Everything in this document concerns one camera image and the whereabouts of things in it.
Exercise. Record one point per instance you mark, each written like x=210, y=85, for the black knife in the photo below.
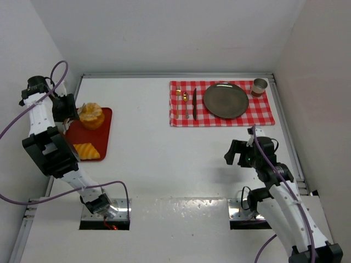
x=194, y=102

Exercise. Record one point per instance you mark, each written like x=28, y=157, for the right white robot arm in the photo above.
x=279, y=202

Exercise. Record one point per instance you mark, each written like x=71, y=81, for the red white checkered cloth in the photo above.
x=258, y=112

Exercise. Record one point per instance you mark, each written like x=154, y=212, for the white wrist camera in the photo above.
x=60, y=90
x=258, y=131

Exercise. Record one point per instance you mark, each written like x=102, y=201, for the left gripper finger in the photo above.
x=66, y=124
x=76, y=114

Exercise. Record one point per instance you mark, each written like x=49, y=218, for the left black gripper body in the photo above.
x=67, y=108

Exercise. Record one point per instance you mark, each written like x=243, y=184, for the round orange bread bun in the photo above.
x=92, y=117

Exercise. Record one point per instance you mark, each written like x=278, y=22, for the iridescent spoon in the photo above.
x=185, y=98

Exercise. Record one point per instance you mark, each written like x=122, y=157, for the dark round plate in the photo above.
x=226, y=100

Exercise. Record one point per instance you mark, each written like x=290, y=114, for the metal tongs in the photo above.
x=82, y=107

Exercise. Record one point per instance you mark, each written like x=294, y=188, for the orange croissant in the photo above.
x=86, y=151

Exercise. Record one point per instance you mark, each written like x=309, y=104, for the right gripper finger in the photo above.
x=229, y=158
x=238, y=145

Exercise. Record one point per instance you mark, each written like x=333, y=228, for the metal cup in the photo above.
x=258, y=87

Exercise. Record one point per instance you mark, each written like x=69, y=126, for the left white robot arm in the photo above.
x=50, y=150

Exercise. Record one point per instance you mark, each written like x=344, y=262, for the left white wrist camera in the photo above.
x=60, y=90

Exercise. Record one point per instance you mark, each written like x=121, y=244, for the gold fork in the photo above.
x=178, y=93

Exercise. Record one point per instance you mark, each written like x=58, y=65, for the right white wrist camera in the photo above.
x=258, y=131

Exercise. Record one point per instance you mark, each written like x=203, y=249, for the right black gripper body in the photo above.
x=238, y=150

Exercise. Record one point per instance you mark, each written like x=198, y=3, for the red tray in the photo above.
x=99, y=138

